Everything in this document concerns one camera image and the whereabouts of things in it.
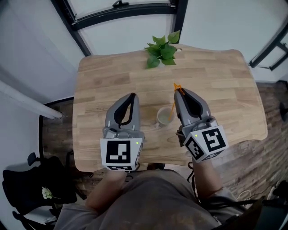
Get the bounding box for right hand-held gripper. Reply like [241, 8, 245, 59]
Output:
[174, 88, 229, 164]

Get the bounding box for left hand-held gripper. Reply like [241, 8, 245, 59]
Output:
[100, 93, 144, 173]

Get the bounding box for orange stirring stick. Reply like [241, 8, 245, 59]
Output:
[168, 83, 186, 121]

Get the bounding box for white mug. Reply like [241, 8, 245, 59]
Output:
[157, 106, 176, 127]

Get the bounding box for person's left forearm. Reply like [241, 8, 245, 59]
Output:
[85, 169, 126, 213]

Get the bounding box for person's right forearm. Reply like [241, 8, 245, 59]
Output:
[191, 159, 223, 199]

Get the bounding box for person's black shoe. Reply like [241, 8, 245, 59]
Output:
[147, 163, 166, 171]

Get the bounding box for potted green plant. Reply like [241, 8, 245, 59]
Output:
[144, 30, 181, 70]

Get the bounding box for person's grey shirt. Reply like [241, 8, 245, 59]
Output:
[54, 169, 248, 230]

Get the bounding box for white insulated pipes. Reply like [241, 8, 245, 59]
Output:
[0, 65, 63, 119]

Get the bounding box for black framed window with crossbar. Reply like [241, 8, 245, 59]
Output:
[248, 22, 288, 71]

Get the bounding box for white flower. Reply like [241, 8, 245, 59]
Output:
[41, 186, 61, 200]

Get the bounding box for black office chair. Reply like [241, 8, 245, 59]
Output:
[2, 150, 94, 230]

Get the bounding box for black and white shoe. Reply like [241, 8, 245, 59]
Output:
[267, 181, 288, 200]

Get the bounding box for black bag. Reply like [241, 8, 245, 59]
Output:
[211, 195, 288, 230]

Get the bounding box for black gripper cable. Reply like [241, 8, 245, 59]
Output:
[186, 161, 203, 204]

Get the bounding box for white floor cable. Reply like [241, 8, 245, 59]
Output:
[236, 190, 252, 201]

